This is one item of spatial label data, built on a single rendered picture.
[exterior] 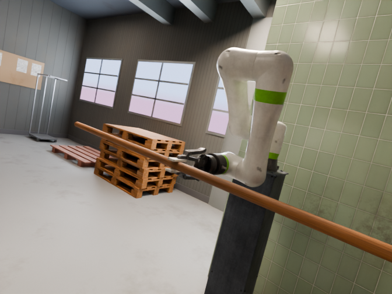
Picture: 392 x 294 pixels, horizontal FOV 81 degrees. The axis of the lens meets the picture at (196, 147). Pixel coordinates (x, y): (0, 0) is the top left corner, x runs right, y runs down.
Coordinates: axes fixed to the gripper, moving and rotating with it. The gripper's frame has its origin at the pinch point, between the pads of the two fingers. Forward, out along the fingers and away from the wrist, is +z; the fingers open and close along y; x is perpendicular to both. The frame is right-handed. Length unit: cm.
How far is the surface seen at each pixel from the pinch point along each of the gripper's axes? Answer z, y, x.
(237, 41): -281, -161, 174
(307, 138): -121, -21, -10
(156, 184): -207, 101, 219
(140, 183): -170, 96, 216
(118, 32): -261, -190, 517
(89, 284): -33, 120, 89
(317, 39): -121, -92, 2
